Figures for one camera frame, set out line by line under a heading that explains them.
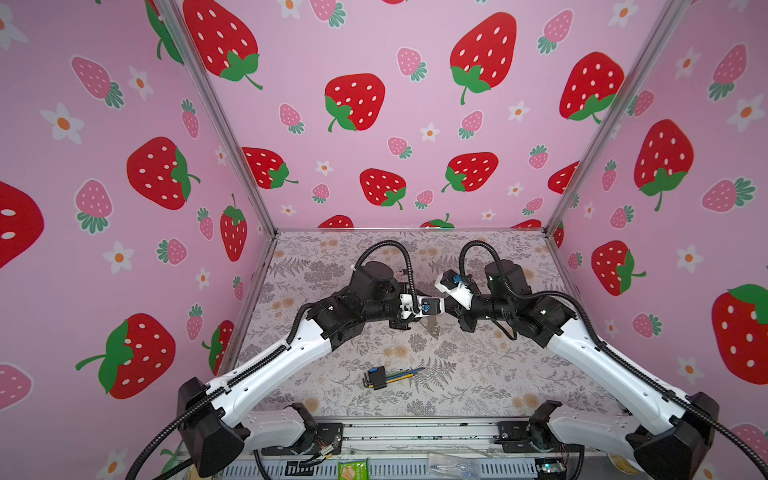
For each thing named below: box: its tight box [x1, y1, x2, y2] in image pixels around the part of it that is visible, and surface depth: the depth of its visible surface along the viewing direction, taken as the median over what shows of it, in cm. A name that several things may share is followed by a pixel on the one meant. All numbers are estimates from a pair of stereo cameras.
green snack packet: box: [337, 457, 370, 480], surface depth 70 cm
